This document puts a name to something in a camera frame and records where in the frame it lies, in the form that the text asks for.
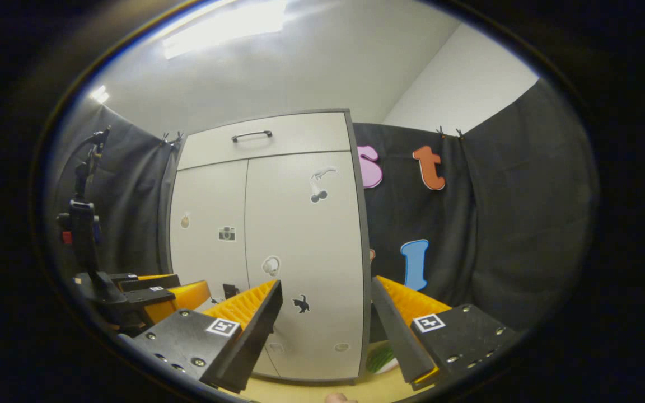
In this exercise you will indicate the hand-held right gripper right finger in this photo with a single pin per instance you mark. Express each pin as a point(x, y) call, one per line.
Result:
point(398, 336)

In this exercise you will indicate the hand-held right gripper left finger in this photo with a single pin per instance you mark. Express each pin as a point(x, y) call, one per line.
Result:
point(255, 333)

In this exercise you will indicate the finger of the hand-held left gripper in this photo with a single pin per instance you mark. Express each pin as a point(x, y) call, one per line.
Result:
point(149, 281)
point(157, 296)

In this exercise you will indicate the white door with camera sticker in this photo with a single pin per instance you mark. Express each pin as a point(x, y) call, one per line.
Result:
point(205, 201)

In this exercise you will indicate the white door with cat sticker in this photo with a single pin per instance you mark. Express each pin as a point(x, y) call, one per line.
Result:
point(300, 235)

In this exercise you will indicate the white and grey cabinet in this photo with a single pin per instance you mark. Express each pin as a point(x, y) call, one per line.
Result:
point(364, 224)

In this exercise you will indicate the toy watermelon slice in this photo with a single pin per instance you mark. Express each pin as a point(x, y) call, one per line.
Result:
point(381, 361)

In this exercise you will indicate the ceiling light panel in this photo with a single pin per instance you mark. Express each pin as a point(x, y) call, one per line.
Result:
point(221, 28)

